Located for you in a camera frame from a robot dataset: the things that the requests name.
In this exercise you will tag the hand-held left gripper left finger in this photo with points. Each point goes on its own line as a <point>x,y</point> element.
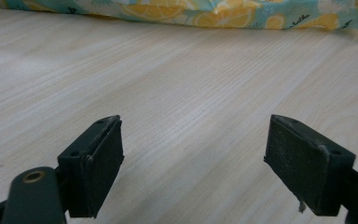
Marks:
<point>101,174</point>

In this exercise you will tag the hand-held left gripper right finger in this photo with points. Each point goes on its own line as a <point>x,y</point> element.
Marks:
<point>298,168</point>

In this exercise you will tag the lemon print fabric bag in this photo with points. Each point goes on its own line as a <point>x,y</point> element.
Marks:
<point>174,12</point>

